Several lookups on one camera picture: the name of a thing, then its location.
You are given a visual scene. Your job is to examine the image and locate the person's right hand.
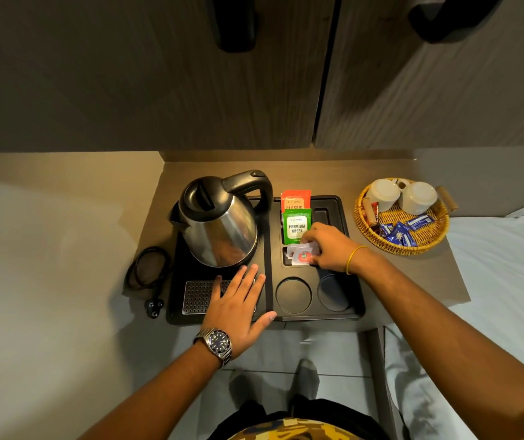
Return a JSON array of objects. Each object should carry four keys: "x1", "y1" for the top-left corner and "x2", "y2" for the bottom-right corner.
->
[{"x1": 301, "y1": 222, "x2": 360, "y2": 274}]

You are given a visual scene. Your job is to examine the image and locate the person's left hand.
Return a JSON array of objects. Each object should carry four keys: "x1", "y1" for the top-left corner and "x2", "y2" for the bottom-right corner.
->
[{"x1": 201, "y1": 264, "x2": 277, "y2": 359}]

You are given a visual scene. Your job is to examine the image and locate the white sachets with red print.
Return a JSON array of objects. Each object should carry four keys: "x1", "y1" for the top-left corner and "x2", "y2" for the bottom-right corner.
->
[{"x1": 286, "y1": 242, "x2": 321, "y2": 266}]

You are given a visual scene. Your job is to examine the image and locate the person's left forearm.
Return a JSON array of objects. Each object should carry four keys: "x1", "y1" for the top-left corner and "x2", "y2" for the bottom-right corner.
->
[{"x1": 79, "y1": 343, "x2": 226, "y2": 440}]

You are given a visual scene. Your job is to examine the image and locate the person's right forearm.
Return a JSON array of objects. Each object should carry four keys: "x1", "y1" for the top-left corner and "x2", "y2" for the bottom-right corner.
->
[{"x1": 350, "y1": 248, "x2": 524, "y2": 440}]

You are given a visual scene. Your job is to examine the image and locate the green tea bag sachet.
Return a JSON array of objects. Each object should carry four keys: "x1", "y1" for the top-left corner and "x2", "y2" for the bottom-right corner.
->
[{"x1": 282, "y1": 208, "x2": 312, "y2": 246}]

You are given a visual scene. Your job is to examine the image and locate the metal drip grille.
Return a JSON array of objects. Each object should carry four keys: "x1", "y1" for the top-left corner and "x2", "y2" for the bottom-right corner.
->
[{"x1": 182, "y1": 280, "x2": 233, "y2": 316}]

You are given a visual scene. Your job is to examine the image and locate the orange tea bag sachet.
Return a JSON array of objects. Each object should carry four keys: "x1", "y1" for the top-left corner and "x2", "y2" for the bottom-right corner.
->
[{"x1": 280, "y1": 189, "x2": 312, "y2": 214}]

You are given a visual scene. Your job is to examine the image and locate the yellow wrist band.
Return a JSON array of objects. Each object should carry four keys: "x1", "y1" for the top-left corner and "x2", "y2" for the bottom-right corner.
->
[{"x1": 345, "y1": 245, "x2": 368, "y2": 276}]

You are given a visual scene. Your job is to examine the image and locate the silver wristwatch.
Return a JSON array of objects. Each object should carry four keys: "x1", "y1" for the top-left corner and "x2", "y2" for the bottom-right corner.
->
[{"x1": 192, "y1": 327, "x2": 233, "y2": 367}]

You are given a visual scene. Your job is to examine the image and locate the black plastic hospitality tray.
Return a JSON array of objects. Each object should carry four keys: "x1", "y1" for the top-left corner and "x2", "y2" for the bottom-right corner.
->
[{"x1": 166, "y1": 194, "x2": 366, "y2": 326}]

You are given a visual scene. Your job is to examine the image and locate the stainless steel electric kettle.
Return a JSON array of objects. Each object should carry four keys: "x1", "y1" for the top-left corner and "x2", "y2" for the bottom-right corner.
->
[{"x1": 167, "y1": 169, "x2": 274, "y2": 269}]

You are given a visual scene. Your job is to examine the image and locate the person's dark shoe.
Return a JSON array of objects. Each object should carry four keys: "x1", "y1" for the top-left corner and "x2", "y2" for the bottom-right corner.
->
[{"x1": 288, "y1": 359, "x2": 320, "y2": 405}]

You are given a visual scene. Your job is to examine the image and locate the white ceramic cup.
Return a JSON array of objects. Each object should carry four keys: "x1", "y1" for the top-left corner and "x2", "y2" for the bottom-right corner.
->
[
  {"x1": 399, "y1": 181, "x2": 439, "y2": 216},
  {"x1": 366, "y1": 178, "x2": 403, "y2": 212}
]

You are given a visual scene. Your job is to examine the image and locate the round wicker basket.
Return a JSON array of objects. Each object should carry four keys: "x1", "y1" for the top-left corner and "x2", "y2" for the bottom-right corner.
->
[{"x1": 354, "y1": 178, "x2": 459, "y2": 257}]

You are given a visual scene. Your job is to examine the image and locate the person's black trousers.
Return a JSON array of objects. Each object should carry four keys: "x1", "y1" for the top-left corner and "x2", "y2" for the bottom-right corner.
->
[{"x1": 207, "y1": 394, "x2": 392, "y2": 440}]

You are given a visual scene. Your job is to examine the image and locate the person's yellow patterned shirt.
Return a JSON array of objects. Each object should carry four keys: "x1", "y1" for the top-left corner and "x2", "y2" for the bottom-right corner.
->
[{"x1": 226, "y1": 418, "x2": 364, "y2": 440}]

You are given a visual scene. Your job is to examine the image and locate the white bed sheet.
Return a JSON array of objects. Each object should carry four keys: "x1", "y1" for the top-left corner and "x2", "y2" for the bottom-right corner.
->
[{"x1": 383, "y1": 199, "x2": 524, "y2": 440}]

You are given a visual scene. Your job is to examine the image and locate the narrow brown cabinet door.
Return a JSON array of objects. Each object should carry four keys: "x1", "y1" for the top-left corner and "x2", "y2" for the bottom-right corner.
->
[{"x1": 314, "y1": 0, "x2": 524, "y2": 152}]

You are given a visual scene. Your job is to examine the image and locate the wide brown cabinet door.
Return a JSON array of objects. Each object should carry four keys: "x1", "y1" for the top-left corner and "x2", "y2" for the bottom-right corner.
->
[{"x1": 0, "y1": 0, "x2": 337, "y2": 152}]

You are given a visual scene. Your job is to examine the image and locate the black power cord with plug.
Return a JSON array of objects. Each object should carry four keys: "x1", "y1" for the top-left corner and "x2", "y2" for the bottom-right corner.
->
[{"x1": 126, "y1": 246, "x2": 174, "y2": 319}]

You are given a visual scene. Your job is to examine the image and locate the black cabinet door handle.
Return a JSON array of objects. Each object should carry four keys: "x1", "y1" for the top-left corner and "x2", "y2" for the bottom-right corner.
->
[
  {"x1": 408, "y1": 0, "x2": 506, "y2": 44},
  {"x1": 206, "y1": 0, "x2": 259, "y2": 53}
]

